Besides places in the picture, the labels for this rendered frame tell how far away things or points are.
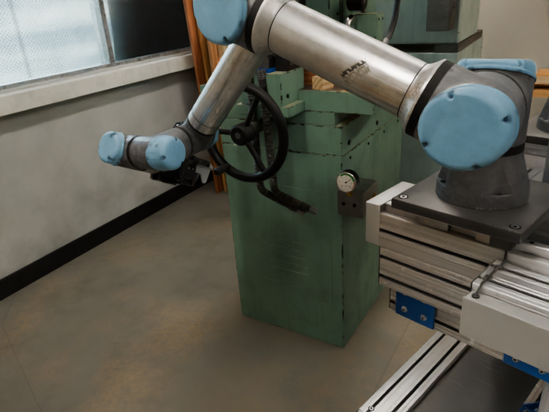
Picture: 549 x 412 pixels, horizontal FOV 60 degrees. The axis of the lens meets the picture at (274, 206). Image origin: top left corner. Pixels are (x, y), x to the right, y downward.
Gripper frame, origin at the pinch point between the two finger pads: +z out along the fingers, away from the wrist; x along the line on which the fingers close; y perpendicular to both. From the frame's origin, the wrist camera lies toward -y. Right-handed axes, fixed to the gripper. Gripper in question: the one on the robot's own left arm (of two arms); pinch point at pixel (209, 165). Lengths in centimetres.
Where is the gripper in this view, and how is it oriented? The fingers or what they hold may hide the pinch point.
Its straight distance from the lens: 138.1
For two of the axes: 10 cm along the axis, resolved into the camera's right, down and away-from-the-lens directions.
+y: -1.4, 9.9, -0.4
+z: 5.3, 1.1, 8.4
